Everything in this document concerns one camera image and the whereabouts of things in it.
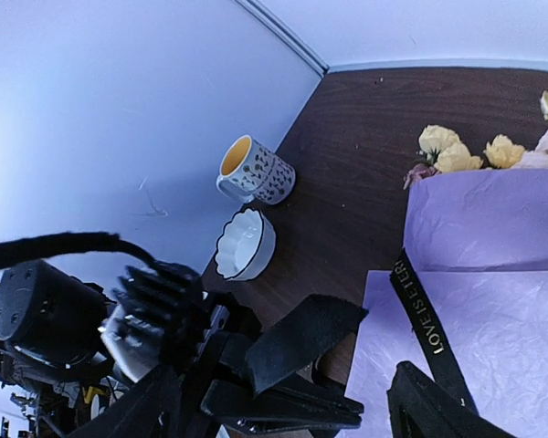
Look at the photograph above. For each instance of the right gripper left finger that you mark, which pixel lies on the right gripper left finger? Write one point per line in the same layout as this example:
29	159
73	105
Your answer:
151	408

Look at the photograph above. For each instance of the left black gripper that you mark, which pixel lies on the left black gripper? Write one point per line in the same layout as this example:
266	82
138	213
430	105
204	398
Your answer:
229	371

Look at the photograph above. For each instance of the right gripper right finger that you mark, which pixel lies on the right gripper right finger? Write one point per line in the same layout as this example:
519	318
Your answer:
418	407

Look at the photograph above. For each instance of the black printed ribbon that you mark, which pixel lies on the black printed ribbon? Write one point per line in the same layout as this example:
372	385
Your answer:
370	328

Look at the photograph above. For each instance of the purple pink wrapping paper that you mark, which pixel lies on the purple pink wrapping paper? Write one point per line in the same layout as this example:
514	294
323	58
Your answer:
479	244

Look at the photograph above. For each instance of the cream rose flower stem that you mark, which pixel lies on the cream rose flower stem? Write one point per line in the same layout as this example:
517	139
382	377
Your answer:
443	151

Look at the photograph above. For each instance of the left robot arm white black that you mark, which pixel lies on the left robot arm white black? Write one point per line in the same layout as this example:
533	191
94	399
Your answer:
53	322

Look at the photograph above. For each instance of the white scalloped bowl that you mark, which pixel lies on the white scalloped bowl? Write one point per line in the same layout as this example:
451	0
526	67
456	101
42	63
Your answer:
245	247

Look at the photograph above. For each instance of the patterned white mug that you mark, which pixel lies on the patterned white mug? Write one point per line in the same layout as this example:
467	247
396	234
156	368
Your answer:
250	172

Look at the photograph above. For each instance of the left aluminium corner post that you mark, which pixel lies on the left aluminium corner post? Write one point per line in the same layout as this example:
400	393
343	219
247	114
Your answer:
284	34

